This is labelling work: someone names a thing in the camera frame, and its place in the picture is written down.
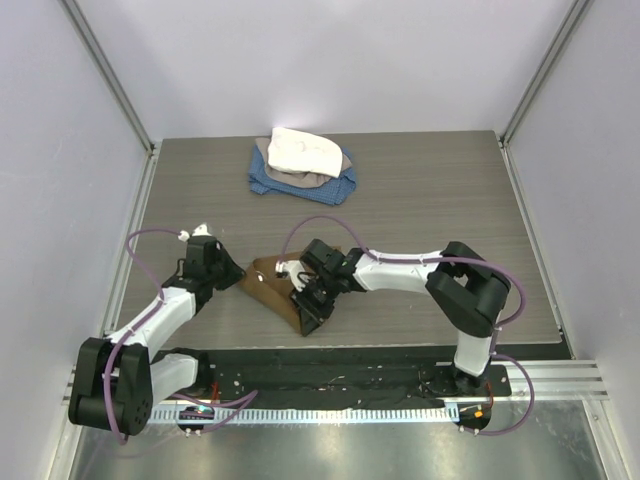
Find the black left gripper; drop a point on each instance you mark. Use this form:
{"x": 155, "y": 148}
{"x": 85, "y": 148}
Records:
{"x": 233, "y": 274}

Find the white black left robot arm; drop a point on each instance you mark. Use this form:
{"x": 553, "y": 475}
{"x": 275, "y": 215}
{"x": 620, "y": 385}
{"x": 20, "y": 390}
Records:
{"x": 120, "y": 378}

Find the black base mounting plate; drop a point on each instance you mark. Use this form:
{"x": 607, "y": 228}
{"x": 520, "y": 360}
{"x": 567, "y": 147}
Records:
{"x": 343, "y": 378}

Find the white folded cloth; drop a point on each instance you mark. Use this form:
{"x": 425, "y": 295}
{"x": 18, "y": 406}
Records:
{"x": 292, "y": 151}

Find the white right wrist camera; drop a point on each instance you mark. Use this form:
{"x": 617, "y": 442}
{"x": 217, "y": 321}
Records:
{"x": 295, "y": 272}

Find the aluminium frame rail right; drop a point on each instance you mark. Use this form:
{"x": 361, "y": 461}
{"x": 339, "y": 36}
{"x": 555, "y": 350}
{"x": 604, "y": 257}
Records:
{"x": 566, "y": 30}

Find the aluminium frame rail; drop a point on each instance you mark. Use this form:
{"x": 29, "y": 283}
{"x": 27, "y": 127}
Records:
{"x": 566, "y": 30}
{"x": 98, "y": 56}

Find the brown cloth napkin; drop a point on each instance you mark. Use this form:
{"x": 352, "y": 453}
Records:
{"x": 274, "y": 293}

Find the aluminium frame rail left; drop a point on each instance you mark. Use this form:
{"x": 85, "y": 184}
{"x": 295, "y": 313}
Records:
{"x": 98, "y": 56}

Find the white slotted cable duct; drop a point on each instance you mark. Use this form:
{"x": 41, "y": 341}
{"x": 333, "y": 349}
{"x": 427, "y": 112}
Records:
{"x": 178, "y": 413}

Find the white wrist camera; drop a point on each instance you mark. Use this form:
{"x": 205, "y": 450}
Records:
{"x": 202, "y": 229}
{"x": 295, "y": 272}

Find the blue checkered cloth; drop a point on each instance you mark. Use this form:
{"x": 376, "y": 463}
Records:
{"x": 333, "y": 192}

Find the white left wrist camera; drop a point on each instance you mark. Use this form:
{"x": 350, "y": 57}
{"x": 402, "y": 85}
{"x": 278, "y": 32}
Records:
{"x": 202, "y": 229}

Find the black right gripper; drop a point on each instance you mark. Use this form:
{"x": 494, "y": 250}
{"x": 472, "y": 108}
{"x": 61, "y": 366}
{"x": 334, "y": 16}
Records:
{"x": 312, "y": 314}

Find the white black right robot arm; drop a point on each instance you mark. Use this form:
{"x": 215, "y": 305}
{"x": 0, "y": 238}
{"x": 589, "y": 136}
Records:
{"x": 470, "y": 294}

